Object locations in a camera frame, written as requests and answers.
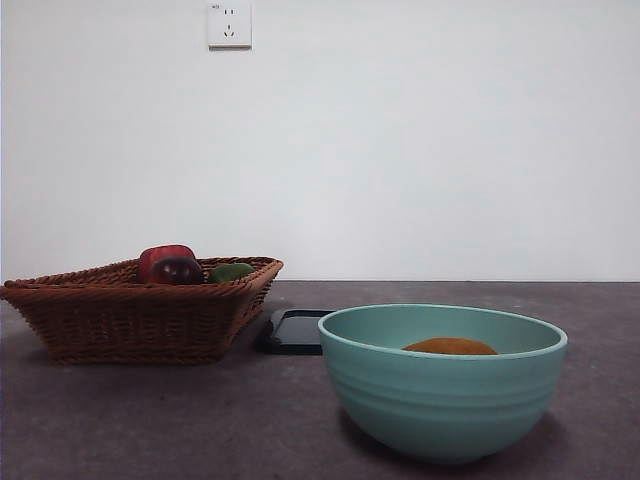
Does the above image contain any teal ribbed bowl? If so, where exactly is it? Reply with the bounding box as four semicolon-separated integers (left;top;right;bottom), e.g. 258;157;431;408
317;303;570;464

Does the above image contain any green fruit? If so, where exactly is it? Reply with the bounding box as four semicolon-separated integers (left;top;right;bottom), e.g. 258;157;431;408
206;262;257;285

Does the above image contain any dark green rectangular tray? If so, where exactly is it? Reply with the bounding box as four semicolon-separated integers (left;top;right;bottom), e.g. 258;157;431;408
255;308;336;358

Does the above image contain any dark purple round fruit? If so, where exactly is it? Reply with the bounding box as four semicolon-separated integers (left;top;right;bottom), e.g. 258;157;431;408
149;255;205;287

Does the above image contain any red apple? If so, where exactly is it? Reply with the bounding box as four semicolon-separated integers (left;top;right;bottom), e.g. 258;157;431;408
137;243;198;285

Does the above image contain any brown wicker basket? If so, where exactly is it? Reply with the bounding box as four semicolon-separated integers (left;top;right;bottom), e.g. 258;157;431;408
0;255;284;367

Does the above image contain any white wall socket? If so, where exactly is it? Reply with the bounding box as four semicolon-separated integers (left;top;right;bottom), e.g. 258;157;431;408
207;1;253;52

